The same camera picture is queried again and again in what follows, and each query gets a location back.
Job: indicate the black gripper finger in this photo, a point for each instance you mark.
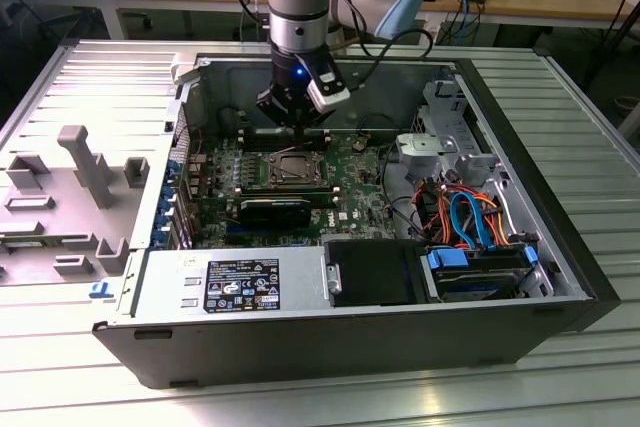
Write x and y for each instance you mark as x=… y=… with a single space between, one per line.
x=270 y=104
x=320 y=119

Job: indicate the silver CPU plate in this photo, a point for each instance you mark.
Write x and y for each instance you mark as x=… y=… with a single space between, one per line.
x=292 y=163

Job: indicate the blue slot retainer clip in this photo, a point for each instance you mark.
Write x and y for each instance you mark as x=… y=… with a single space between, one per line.
x=172 y=168
x=158 y=242
x=167 y=199
x=162 y=222

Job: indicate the green motherboard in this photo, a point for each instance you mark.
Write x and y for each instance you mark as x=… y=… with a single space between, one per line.
x=350 y=207

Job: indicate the pale grey case latch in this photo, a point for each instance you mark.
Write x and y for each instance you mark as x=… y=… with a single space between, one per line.
x=182 y=67

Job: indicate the black graphics card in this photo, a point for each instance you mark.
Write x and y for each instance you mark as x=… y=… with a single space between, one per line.
x=272 y=214

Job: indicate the silver metal drive cage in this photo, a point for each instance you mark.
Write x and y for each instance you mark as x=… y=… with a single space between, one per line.
x=425 y=147

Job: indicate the grey parts rack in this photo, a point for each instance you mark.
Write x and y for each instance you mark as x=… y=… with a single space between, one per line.
x=90 y=172

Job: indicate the silver power supply box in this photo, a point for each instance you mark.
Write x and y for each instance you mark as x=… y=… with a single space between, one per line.
x=160 y=282

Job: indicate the hard disk in blue carrier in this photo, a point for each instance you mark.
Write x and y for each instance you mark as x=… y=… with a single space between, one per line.
x=475 y=279

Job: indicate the black PC case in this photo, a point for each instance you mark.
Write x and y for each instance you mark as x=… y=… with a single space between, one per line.
x=300 y=347

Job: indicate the small blue plastic clip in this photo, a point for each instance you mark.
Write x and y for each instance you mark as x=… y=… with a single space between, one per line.
x=100 y=289

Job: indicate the green RAM stick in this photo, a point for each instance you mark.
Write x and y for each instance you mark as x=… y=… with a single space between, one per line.
x=22 y=245

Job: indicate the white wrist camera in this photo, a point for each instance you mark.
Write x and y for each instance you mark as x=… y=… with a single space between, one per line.
x=335 y=97

